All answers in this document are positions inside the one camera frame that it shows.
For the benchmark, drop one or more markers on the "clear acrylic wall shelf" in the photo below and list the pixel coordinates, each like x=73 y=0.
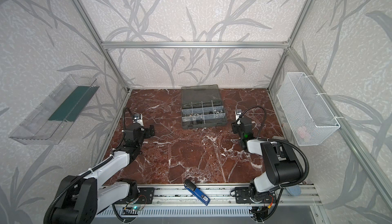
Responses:
x=51 y=120

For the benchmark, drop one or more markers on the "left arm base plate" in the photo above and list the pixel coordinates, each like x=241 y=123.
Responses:
x=144 y=195

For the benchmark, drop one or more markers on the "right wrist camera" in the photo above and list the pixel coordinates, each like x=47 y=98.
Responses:
x=239 y=114

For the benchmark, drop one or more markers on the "pink object in basket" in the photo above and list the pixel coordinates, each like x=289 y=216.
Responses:
x=303 y=133

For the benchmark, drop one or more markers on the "white wire mesh basket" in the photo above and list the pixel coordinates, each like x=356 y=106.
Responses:
x=304 y=105

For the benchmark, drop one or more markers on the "blue black utility knife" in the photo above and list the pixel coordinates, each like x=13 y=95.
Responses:
x=197 y=192

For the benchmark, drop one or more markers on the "aluminium front rail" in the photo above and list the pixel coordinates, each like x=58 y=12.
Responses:
x=177 y=195

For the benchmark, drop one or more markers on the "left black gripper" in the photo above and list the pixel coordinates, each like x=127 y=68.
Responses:
x=148 y=130

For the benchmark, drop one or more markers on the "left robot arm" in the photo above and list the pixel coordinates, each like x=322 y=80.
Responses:
x=80 y=198

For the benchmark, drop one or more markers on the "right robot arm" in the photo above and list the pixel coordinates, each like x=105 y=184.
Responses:
x=285 y=164

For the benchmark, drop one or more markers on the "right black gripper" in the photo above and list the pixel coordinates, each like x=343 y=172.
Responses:
x=236 y=126

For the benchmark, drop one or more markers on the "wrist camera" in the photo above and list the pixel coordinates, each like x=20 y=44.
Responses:
x=138 y=118
x=239 y=114

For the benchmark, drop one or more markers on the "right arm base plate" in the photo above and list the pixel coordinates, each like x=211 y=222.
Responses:
x=249 y=195

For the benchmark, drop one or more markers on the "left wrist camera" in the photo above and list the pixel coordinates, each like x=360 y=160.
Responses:
x=138 y=118

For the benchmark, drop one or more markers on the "grey compartment organizer box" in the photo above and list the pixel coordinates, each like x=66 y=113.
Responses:
x=202 y=107

